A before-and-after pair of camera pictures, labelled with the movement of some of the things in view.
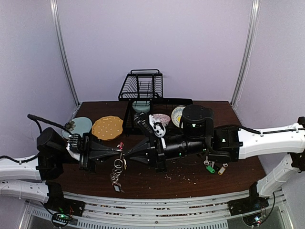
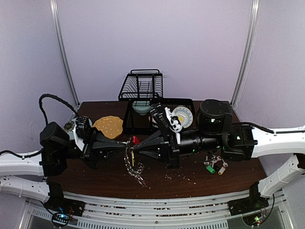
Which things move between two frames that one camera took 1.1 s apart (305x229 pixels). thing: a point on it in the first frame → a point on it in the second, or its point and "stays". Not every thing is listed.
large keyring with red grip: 117,170 → 137,173
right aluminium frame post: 255,7 stays
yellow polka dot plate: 107,128 stays
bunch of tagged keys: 210,167 stays
